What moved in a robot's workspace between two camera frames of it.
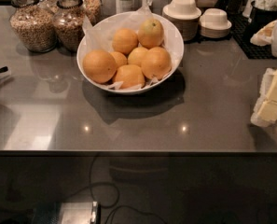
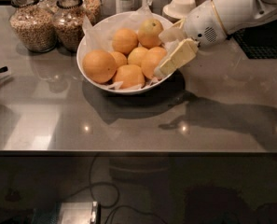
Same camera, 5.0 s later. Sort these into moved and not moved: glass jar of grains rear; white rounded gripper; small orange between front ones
Moved: white rounded gripper
Not moved: small orange between front ones; glass jar of grains rear
